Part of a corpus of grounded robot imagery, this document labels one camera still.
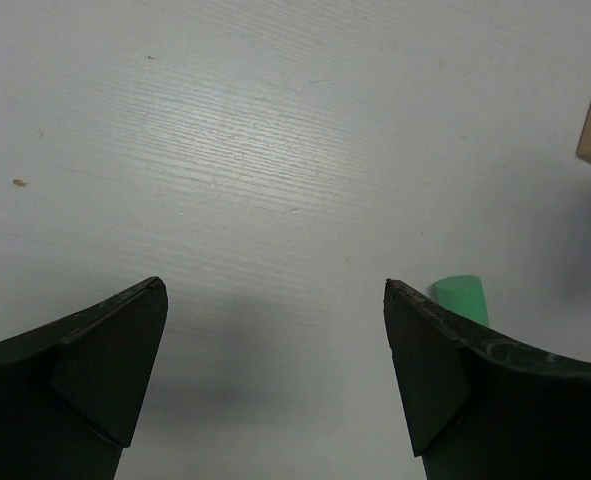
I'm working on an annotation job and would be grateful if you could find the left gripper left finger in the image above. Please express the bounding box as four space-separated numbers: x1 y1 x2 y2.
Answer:
0 277 168 479

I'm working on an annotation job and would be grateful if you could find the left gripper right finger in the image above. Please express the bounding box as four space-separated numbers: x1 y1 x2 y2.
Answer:
384 280 591 479

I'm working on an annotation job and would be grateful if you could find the green block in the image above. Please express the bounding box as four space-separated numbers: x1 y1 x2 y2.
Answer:
433 275 490 327

